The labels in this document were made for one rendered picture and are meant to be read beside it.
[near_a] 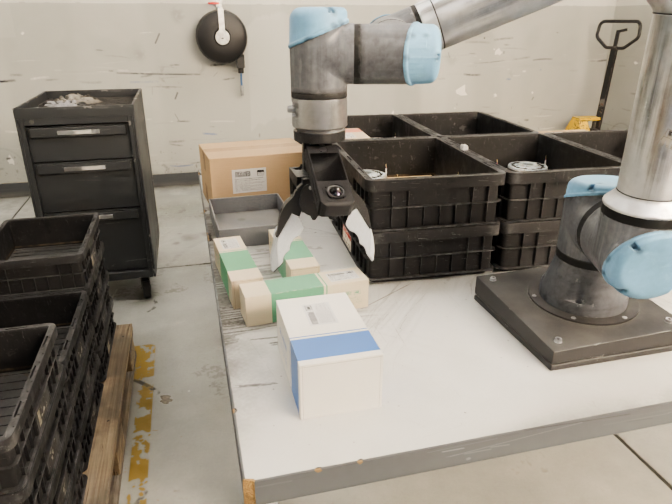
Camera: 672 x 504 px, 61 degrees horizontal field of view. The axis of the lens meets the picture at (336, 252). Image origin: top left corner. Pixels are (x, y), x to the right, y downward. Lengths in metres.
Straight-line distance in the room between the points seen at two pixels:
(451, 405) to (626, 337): 0.33
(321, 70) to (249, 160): 0.94
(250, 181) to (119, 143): 1.00
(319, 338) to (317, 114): 0.32
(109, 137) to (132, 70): 2.03
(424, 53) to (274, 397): 0.53
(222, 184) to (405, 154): 0.53
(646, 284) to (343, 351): 0.44
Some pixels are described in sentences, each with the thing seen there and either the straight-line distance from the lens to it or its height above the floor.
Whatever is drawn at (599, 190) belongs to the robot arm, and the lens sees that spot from 1.00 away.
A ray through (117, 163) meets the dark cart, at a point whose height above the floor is 0.66.
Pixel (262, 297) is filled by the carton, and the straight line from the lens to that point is 1.04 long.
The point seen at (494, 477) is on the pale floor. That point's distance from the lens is 1.82.
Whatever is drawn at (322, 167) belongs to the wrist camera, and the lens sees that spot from 0.75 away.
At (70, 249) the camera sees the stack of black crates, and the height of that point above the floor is 0.49.
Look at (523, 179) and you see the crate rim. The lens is 1.24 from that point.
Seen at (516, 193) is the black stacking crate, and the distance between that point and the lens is 1.26.
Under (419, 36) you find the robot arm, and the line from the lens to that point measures 0.76.
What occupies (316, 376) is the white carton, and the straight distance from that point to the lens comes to 0.80.
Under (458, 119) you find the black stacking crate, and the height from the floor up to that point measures 0.91.
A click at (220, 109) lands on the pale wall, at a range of 4.59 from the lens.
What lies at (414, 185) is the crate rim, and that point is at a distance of 1.15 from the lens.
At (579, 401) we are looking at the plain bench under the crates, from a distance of 0.94.
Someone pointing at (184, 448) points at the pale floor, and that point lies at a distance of 1.90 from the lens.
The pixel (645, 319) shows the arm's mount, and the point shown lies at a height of 0.74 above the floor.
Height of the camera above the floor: 1.22
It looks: 22 degrees down
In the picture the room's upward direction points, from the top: straight up
